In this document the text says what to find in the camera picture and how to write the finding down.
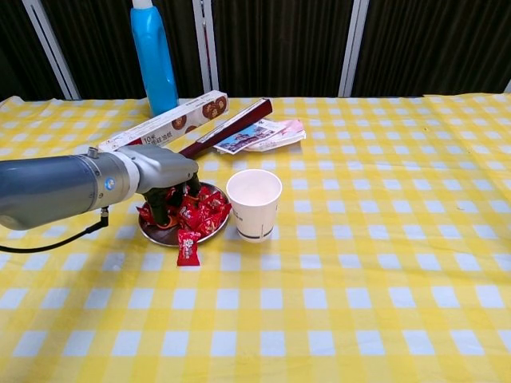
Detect long white baking paper box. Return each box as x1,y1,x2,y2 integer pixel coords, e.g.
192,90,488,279
97,89,229,155

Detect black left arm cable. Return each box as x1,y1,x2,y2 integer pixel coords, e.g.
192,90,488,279
0,206,111,254

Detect building photo postcard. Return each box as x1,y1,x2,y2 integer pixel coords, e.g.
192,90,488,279
213,119,287,155

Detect blue pump bottle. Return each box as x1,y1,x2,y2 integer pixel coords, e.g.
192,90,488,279
129,0,180,117

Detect pink paper note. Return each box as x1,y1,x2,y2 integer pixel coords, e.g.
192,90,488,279
275,118,307,136

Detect yellow white checkered tablecloth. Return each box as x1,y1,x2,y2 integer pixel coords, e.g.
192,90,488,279
0,93,511,383

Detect white paper cup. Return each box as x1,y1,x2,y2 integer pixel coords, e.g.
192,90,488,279
225,168,283,243

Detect round steel plate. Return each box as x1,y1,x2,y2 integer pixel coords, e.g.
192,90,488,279
137,181,232,247

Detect white paper sheet stack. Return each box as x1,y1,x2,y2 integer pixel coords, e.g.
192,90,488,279
247,127,307,152

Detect dark red long box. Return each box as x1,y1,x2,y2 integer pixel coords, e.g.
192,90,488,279
178,98,275,157

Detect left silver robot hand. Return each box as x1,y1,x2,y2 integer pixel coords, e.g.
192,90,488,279
135,144,203,231

